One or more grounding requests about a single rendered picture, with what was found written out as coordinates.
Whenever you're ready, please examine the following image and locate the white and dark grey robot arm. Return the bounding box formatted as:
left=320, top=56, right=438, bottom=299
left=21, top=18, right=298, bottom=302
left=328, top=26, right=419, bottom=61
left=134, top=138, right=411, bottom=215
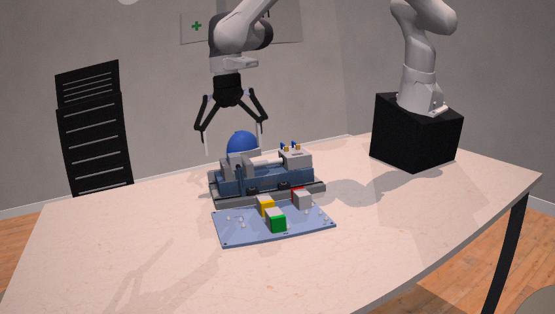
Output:
left=208, top=0, right=458, bottom=118

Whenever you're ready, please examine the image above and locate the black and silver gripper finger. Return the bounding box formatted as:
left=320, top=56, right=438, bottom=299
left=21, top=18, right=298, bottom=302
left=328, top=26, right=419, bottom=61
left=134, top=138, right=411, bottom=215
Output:
left=231, top=87, right=268, bottom=148
left=194, top=94, right=226, bottom=156

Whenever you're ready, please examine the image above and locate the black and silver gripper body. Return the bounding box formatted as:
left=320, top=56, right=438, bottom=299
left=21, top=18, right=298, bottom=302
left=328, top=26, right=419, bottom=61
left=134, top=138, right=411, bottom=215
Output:
left=213, top=72, right=243, bottom=108

